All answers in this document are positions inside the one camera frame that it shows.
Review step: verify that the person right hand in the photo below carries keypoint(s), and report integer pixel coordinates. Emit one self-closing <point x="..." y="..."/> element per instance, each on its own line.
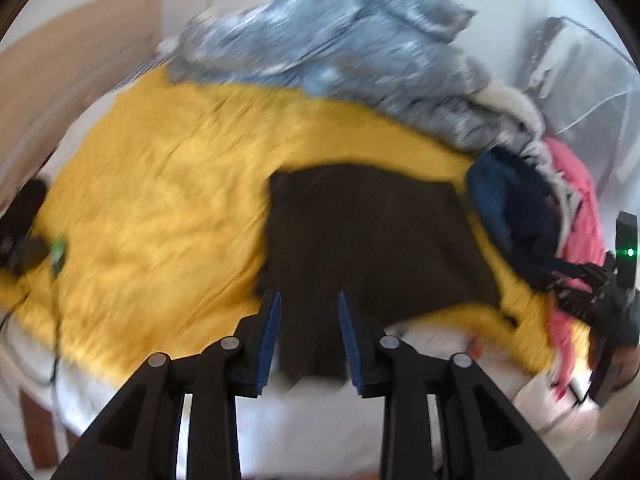
<point x="624" y="363"/>

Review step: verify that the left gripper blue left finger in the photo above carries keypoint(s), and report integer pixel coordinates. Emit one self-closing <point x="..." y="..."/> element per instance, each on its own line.
<point x="136" y="435"/>

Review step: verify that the black white patterned garment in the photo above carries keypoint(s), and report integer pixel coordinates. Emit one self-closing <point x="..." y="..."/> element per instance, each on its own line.
<point x="566" y="196"/>

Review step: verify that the cream floral pillow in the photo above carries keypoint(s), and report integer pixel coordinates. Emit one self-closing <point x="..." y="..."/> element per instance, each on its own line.
<point x="505" y="99"/>

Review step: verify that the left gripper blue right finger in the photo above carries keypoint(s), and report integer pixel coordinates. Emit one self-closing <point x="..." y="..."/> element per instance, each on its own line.
<point x="443" y="419"/>

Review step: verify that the white bed sheet mattress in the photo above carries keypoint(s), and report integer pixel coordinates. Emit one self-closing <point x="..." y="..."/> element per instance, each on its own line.
<point x="315" y="430"/>

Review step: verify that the white mosquito net tent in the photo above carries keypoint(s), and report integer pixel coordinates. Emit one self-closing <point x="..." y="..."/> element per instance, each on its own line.
<point x="582" y="68"/>

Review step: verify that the blue grey floral duvet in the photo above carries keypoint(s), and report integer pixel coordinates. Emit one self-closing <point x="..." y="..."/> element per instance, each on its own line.
<point x="397" y="56"/>

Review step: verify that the wooden headboard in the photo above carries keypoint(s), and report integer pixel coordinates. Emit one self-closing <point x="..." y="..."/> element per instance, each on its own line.
<point x="49" y="76"/>

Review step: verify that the blue denim jeans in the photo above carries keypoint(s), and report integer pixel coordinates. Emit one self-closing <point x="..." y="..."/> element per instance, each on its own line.
<point x="516" y="208"/>

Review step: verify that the black microphone device with cable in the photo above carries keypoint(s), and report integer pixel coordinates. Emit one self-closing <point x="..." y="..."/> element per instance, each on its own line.
<point x="22" y="251"/>

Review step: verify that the yellow dotted plush blanket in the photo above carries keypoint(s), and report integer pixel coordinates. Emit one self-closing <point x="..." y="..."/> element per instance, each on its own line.
<point x="163" y="210"/>

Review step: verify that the dark olive long-sleeve shirt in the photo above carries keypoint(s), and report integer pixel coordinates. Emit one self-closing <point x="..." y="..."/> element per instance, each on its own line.
<point x="397" y="247"/>

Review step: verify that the pink garment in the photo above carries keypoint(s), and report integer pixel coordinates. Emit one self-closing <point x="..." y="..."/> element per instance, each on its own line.
<point x="585" y="244"/>

